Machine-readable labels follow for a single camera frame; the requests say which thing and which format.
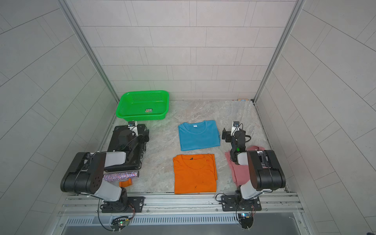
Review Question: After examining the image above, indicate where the blue t-shirt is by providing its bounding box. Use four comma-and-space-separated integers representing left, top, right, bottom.
178, 120, 220, 151

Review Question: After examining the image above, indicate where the green plastic perforated basket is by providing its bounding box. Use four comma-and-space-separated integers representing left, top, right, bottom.
116, 91, 169, 121

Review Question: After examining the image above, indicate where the orange t-shirt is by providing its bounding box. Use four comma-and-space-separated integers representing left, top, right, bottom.
173, 154, 217, 194

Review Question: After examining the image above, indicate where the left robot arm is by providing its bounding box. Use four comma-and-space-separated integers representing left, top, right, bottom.
60, 124, 149, 213

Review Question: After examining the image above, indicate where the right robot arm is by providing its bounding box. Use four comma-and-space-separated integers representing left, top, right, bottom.
222, 127, 286, 206

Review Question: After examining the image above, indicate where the pink folded t-shirt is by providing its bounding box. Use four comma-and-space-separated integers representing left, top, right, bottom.
225, 151, 252, 187

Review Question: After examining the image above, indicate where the black hard case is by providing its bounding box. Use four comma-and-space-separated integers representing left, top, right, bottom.
104, 124, 148, 172

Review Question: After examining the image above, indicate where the small orange object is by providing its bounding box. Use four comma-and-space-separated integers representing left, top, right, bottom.
119, 179, 133, 188

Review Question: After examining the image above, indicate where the glittery purple microphone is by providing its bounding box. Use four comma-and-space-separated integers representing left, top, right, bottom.
103, 170, 140, 182

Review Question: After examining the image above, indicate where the right green circuit board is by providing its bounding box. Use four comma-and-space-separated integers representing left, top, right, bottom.
238, 213, 254, 229

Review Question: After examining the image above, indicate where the green circuit board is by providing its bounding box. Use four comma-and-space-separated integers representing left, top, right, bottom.
238, 213, 254, 229
110, 216, 130, 231

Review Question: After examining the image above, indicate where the left green circuit board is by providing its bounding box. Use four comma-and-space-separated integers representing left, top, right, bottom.
110, 216, 130, 231

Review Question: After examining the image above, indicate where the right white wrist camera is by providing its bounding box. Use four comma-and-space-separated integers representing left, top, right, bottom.
231, 121, 240, 133

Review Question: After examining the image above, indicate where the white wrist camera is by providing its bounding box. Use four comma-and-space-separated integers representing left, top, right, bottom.
231, 121, 240, 133
128, 121, 138, 130

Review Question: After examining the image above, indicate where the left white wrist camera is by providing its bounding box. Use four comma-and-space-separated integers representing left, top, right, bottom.
128, 121, 138, 130

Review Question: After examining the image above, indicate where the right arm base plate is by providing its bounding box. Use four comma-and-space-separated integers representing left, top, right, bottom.
217, 195, 262, 212

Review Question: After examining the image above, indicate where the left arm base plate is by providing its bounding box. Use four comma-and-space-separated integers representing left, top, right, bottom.
99, 196, 146, 213

